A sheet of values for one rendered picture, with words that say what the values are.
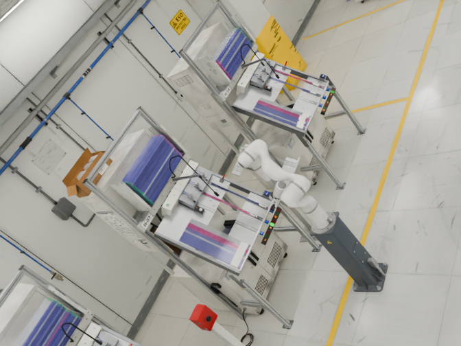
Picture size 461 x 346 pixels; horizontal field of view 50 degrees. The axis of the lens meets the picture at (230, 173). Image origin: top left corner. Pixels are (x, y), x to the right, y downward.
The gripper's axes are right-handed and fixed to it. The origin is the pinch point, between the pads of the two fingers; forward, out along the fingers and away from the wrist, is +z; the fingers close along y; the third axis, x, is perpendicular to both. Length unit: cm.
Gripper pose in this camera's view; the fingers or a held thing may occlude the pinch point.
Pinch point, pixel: (274, 204)
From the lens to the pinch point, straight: 385.4
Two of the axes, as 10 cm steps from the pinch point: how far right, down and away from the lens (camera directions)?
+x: -9.1, -4.0, 1.4
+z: -1.0, 5.2, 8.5
